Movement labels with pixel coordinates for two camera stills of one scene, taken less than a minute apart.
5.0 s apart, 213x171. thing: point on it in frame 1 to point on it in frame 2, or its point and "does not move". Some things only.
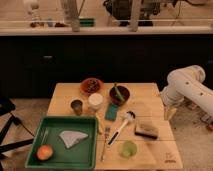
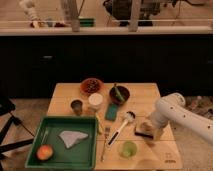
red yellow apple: (44, 152) does not move
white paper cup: (95, 100) does not move
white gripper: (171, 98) to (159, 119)
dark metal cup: (77, 106) does not move
